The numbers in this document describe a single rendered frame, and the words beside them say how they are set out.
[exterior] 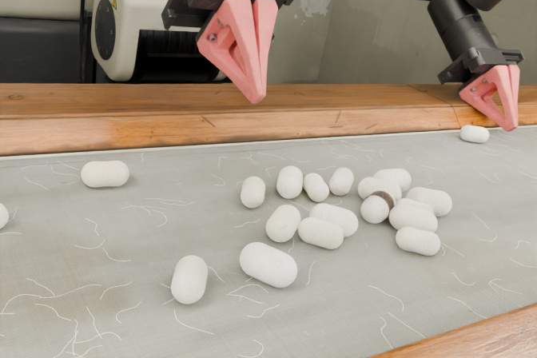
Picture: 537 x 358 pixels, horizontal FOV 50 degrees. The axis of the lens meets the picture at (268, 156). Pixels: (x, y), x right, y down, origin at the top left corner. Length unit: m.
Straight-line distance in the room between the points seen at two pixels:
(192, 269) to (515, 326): 0.18
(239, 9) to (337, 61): 2.56
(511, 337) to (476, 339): 0.02
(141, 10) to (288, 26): 2.00
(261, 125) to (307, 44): 2.45
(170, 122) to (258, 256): 0.22
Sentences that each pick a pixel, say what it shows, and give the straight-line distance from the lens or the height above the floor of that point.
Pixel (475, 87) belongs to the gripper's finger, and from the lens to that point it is 0.80.
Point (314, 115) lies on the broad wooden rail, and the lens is 0.63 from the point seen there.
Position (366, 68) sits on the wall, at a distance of 2.86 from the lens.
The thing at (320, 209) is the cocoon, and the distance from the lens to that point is 0.42.
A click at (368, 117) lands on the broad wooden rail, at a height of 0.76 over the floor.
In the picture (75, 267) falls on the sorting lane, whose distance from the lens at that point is 0.36.
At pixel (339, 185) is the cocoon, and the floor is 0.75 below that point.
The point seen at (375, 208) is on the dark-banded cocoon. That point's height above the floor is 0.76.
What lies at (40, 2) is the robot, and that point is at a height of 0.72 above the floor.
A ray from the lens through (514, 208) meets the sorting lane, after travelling 0.58.
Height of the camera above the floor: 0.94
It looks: 22 degrees down
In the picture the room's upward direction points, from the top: 10 degrees clockwise
